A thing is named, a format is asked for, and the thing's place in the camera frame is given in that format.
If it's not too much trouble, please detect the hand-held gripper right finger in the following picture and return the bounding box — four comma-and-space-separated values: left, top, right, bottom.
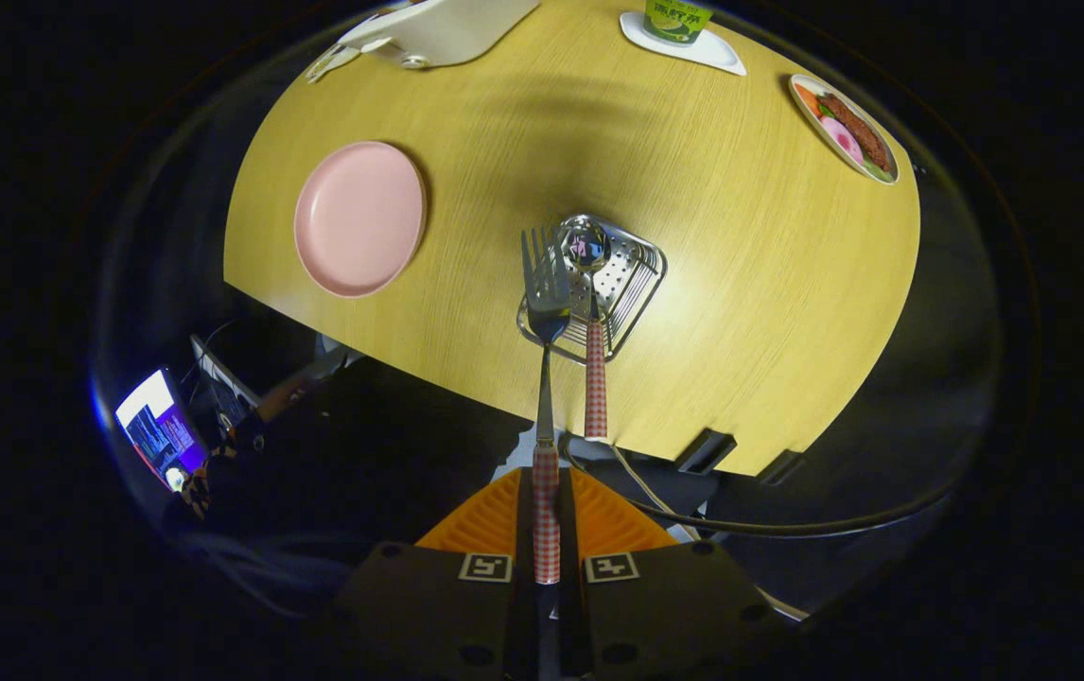
556, 466, 789, 681

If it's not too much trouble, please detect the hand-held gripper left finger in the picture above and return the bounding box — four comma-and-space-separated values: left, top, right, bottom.
329, 466, 539, 681

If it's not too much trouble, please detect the red checked handle fork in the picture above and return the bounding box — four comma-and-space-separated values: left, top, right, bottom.
520, 224, 573, 620

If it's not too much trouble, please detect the red checked handle spoon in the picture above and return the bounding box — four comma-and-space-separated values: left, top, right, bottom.
561, 223, 613, 444

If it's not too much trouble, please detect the grey laptop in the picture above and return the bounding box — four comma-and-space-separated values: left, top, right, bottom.
190, 334, 261, 428

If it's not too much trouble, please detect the lit computer screen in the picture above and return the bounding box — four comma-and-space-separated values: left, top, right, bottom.
114, 369, 209, 491

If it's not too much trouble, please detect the pink plate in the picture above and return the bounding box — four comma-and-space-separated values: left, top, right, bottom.
293, 141, 428, 299

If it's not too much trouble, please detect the white plate of food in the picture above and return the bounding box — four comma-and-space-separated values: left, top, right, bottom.
788, 74, 900, 185

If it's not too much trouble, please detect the white coaster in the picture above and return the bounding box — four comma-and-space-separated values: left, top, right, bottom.
619, 9, 748, 77

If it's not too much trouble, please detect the green label drink bottle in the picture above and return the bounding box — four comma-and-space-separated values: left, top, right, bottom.
643, 0, 715, 45

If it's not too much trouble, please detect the white cable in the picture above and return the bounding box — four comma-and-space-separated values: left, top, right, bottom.
610, 445, 699, 542

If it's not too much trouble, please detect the black table bracket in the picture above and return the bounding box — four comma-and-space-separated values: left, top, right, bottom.
758, 449, 804, 485
674, 428, 738, 474

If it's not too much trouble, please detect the black cable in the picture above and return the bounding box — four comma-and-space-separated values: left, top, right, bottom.
556, 430, 959, 540

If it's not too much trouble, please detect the metal wire basket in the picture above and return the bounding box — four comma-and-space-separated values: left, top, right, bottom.
516, 214, 668, 365

